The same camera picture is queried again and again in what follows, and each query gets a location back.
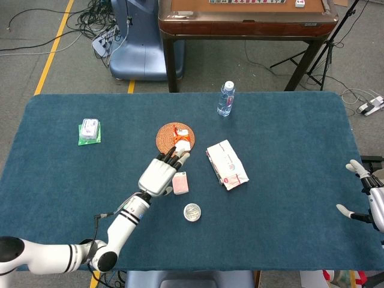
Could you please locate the row of mahjong tiles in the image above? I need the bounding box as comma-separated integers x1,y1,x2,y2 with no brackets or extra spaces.
209,0,287,5

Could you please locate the round white tin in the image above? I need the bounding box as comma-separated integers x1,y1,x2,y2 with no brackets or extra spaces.
183,203,202,223

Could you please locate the large white tissue package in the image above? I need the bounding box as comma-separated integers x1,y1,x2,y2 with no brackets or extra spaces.
205,139,250,191

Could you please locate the orange woven coaster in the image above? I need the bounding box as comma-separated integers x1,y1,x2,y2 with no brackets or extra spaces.
155,122,196,157

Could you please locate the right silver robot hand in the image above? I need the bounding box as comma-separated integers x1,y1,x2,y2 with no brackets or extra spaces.
335,159,384,233

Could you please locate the blue robot chassis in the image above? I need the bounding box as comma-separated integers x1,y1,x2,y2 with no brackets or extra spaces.
124,270,256,288

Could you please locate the green wipes packet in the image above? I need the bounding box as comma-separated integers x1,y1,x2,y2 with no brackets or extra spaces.
77,120,102,146

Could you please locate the small white pink box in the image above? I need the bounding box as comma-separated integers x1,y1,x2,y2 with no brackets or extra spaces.
172,171,190,196

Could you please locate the blue table cloth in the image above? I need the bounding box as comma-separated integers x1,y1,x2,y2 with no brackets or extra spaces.
0,91,384,271

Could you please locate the black tripod stand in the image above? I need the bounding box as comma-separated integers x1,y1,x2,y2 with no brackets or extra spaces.
269,0,361,91

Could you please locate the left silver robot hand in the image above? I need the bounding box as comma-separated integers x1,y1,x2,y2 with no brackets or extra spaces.
137,146,191,198

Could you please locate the clear plastic water bottle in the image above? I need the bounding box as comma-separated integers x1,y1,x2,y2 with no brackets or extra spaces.
217,80,235,118

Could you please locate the white power strip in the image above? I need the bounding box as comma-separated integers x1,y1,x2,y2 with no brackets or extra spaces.
91,25,121,57

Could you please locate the white packet with orange ribbon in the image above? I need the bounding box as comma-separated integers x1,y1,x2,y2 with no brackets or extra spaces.
173,124,192,154

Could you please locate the brown mahjong table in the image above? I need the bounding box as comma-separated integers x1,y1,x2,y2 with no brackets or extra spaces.
158,0,340,93

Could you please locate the black cable bundle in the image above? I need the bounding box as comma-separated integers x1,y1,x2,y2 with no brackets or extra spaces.
76,0,128,40

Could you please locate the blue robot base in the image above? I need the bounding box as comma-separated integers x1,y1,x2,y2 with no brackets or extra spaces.
109,0,185,81

